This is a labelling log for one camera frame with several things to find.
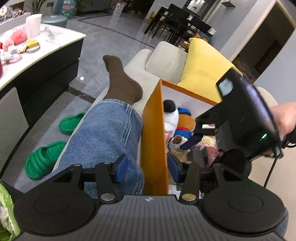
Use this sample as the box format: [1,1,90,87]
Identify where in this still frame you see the orange cardboard box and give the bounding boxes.
[140,79,217,195]

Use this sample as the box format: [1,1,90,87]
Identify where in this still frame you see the white pink crochet bunny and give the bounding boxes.
[196,136,217,150]

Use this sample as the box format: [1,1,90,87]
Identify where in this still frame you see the dark grey small box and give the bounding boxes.
[188,149,207,168]

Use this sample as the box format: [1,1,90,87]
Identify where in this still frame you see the person right hand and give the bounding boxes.
[270,102,296,138]

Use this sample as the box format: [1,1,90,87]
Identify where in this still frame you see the brown sailor bear plush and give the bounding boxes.
[168,107,195,152]

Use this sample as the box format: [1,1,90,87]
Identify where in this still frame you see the white black plush dog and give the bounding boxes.
[163,99,179,134]

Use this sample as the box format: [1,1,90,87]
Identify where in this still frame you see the blue jeans leg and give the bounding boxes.
[48,99,144,197]

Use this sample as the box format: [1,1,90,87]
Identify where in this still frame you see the green slipper far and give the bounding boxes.
[58,113,85,135]

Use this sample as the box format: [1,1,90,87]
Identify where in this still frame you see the green slipper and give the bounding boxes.
[58,113,85,135]
[25,141,66,180]

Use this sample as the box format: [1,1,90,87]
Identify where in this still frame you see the yellow cushion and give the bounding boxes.
[178,38,243,103]

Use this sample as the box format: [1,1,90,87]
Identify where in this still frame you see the green slipper near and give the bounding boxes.
[25,141,66,180]

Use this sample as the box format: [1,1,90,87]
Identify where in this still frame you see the brown sock foot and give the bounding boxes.
[103,55,143,105]

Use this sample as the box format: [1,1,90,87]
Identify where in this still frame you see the black dining table set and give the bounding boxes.
[144,4,213,46]

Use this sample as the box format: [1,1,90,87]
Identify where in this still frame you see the marble top coffee table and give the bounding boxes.
[1,24,86,170]

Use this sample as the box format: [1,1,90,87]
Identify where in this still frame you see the yellow toy on plate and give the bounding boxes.
[23,39,40,53]

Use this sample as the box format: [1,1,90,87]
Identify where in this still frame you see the grey round stool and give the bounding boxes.
[41,15,68,28]

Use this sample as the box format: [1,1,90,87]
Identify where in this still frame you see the pink plush toy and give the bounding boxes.
[11,29,27,45]

